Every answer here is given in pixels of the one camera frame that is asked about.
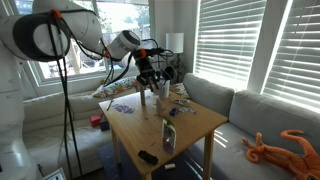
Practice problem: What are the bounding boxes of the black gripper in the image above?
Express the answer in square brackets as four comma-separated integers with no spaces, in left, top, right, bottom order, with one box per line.
[134,49,160,92]

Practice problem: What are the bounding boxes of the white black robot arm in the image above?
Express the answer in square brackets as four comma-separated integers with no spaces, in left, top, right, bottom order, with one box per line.
[0,0,151,180]

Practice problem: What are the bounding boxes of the tall standing wooden block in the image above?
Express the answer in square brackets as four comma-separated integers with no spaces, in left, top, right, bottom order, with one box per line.
[139,84,146,106]

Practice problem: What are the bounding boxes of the floral cushion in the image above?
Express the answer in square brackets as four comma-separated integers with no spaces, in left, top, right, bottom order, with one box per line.
[92,76,138,98]

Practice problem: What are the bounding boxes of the white sunglasses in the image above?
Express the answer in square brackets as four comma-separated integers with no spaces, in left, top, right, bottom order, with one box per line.
[172,99,190,107]

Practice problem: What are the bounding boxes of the blue toy car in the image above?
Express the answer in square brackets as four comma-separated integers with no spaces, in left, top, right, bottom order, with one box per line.
[169,107,179,116]

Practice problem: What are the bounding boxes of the white floor lamp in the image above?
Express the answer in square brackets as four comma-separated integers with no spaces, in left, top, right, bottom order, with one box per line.
[166,33,184,81]

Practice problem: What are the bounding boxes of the light wooden table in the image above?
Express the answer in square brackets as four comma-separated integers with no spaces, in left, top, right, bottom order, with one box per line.
[99,90,227,180]

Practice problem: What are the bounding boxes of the clear bottle with plant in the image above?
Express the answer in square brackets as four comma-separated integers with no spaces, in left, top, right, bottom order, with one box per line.
[162,118,176,153]

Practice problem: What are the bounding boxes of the dark blue cube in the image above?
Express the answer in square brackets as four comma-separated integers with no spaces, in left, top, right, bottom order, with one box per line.
[100,121,110,131]

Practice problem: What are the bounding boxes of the red cube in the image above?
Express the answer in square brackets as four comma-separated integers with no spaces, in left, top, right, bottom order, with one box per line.
[90,114,101,127]

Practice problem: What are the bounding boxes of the black remote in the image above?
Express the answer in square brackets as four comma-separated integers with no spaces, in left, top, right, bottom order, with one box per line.
[138,150,158,165]

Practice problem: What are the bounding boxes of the white eraser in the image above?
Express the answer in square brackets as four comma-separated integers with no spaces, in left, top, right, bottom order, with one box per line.
[164,163,176,170]

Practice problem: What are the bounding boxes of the white couch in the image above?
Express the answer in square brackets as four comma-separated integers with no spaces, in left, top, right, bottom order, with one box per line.
[22,87,141,178]

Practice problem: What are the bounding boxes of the grey sofa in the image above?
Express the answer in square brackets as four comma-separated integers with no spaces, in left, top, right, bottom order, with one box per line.
[183,73,320,180]

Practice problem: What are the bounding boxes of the orange octopus plush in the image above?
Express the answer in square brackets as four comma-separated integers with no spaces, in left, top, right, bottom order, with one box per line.
[242,130,320,180]

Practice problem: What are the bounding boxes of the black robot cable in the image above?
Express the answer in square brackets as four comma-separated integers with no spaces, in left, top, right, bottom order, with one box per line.
[46,13,141,178]

